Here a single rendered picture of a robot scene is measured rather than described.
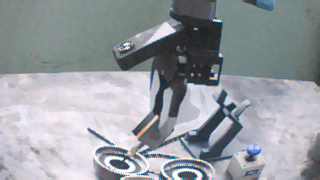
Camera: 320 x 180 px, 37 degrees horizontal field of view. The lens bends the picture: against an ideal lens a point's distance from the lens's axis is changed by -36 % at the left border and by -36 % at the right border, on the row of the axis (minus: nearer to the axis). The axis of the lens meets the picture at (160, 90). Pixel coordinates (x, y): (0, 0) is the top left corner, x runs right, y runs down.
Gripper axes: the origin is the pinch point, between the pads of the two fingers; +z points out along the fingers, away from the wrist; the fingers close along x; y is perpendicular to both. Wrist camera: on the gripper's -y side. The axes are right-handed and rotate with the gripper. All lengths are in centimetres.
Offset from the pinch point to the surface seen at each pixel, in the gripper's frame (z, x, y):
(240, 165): 8.9, -4.5, 18.3
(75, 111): 13.3, 26.7, -5.8
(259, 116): 13.3, 21.5, 38.6
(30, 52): 58, 159, 4
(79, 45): 57, 157, 36
